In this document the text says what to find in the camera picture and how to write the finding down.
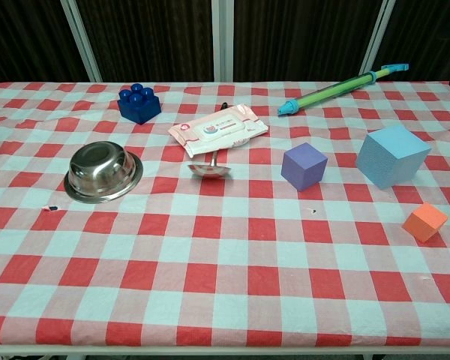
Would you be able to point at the white table frame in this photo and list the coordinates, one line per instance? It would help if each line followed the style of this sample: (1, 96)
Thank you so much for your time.
(225, 353)

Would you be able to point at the purple foam cube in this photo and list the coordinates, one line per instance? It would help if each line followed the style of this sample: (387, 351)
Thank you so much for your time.
(303, 168)

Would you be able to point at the white partition post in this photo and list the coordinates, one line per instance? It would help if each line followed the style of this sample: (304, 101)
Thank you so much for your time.
(80, 41)
(377, 37)
(222, 37)

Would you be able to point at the small orange foam cube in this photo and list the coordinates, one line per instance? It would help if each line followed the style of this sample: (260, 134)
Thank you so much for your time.
(423, 223)

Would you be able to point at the stainless steel bowl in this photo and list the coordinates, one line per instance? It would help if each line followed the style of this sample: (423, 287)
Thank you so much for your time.
(101, 172)

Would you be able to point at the blue toy building brick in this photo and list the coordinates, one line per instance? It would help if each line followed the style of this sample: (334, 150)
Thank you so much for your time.
(140, 108)

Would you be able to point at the dark brown curtain panel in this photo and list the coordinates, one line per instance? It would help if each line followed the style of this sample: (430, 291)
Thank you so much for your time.
(26, 41)
(431, 33)
(150, 41)
(300, 37)

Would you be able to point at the green blue water squirter toy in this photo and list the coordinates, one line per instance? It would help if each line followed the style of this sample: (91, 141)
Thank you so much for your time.
(322, 93)

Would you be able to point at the red white checked tablecloth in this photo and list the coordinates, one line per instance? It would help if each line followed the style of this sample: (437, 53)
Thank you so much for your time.
(225, 262)

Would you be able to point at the pink white wet wipes pack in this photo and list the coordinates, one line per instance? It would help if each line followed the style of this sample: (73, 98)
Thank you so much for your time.
(217, 131)

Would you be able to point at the large light blue foam cube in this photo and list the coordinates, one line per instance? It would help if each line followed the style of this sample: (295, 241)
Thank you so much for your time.
(390, 157)

